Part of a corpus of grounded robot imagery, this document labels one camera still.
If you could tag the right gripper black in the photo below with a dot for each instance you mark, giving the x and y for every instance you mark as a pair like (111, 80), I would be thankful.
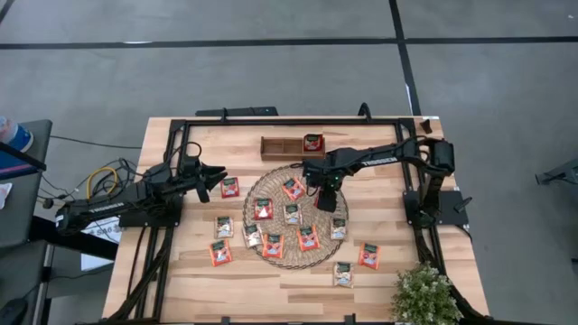
(323, 176)

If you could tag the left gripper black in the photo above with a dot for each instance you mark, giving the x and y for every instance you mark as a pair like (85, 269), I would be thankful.
(192, 173)

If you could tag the red tea sachet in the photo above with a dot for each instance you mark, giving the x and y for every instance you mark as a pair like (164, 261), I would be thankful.
(230, 187)
(263, 209)
(312, 142)
(316, 198)

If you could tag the orange tea sachet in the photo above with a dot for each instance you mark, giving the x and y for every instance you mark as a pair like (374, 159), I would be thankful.
(370, 256)
(273, 245)
(308, 238)
(220, 252)
(294, 188)

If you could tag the beige tea sachet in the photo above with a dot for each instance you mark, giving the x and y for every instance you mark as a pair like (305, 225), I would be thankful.
(224, 227)
(292, 214)
(252, 235)
(343, 274)
(338, 229)

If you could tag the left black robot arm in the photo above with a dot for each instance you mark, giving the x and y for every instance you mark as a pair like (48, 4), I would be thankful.
(113, 205)

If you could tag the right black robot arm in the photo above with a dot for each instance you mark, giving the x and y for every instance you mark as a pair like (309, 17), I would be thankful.
(379, 158)

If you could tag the round woven straw placemat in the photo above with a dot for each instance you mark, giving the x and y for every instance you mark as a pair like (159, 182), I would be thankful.
(271, 185)

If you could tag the wooden three-compartment box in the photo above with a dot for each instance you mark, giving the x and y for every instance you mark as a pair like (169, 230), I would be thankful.
(275, 146)

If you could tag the black bar device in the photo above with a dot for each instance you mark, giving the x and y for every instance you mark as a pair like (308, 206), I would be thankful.
(244, 111)

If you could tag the white label sheet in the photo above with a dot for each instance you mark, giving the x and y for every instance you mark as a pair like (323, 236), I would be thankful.
(106, 232)

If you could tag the dark corner clamp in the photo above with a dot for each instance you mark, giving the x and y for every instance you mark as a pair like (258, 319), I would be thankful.
(426, 126)

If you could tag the potted plant white flowers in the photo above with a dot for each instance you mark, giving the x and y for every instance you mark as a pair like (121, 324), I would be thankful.
(424, 298)

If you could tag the white paper sheet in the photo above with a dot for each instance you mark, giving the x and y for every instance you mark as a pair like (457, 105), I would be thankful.
(95, 262)

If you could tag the grey side table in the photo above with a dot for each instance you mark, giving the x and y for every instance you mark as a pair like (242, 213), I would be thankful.
(27, 212)

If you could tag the blue notebook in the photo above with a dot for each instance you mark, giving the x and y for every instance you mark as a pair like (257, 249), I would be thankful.
(11, 164)

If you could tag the blue white bottle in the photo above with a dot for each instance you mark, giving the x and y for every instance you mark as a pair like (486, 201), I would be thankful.
(13, 135)

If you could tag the white paper scrap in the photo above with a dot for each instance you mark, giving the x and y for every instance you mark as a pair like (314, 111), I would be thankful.
(3, 194)

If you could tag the dark grey stand foot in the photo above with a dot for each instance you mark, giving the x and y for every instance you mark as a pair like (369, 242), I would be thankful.
(557, 173)

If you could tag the black computer mouse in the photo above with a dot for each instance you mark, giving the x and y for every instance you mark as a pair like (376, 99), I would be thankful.
(11, 311)

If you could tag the black frame bracket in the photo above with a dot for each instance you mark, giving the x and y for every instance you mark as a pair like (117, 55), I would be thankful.
(223, 118)
(350, 319)
(224, 320)
(365, 109)

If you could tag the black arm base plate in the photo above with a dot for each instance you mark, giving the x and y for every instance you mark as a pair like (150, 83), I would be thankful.
(171, 219)
(451, 212)

